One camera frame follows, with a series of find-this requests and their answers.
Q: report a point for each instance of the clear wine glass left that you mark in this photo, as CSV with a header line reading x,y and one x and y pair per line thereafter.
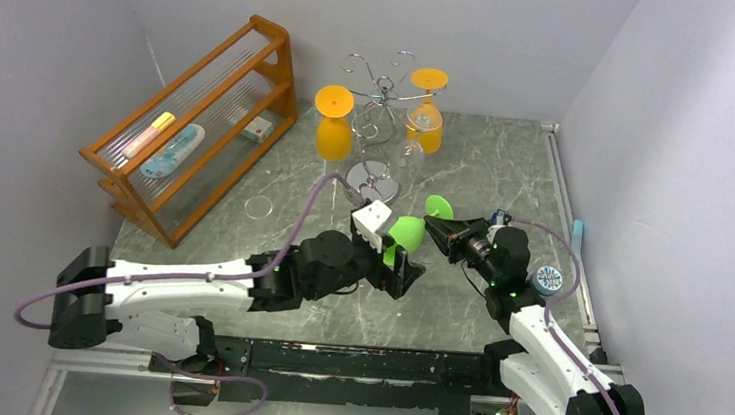
x,y
258,207

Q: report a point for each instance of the clear wine glass front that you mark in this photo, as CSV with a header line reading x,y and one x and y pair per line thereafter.
x,y
316,308

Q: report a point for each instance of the yellow pink highlighter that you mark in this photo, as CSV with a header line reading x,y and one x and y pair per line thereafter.
x,y
160,124

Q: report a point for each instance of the silver wire glass rack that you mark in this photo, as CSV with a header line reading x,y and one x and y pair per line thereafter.
x,y
378,122

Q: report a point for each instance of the blue white bottle cap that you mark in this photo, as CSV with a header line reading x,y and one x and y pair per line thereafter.
x,y
547,280

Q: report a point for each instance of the green plastic goblet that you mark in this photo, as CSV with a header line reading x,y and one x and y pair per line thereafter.
x,y
408,231

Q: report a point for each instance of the light blue clip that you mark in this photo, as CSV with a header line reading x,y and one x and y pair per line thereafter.
x,y
577,237

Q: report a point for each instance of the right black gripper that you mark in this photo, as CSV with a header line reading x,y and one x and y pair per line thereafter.
x,y
456,238

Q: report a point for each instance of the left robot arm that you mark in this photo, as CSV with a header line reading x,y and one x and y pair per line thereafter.
x,y
138,305

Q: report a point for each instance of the black base frame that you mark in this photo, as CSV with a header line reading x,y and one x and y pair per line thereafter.
x,y
444,382

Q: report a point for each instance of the clear wine glass handled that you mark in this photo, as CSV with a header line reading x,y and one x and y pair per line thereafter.
x,y
407,159

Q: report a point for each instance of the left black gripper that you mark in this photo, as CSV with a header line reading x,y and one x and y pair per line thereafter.
x,y
404,274

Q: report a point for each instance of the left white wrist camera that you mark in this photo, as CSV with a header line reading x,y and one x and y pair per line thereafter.
x,y
371,222

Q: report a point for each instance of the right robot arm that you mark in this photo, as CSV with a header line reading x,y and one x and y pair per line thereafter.
x,y
537,362

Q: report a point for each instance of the small white red box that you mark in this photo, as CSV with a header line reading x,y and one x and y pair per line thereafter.
x,y
258,130

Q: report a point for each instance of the orange goblet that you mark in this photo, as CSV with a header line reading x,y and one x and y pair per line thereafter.
x,y
425,119
333,139

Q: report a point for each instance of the orange wooden shelf rack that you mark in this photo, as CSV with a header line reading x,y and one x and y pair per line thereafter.
x,y
249,74

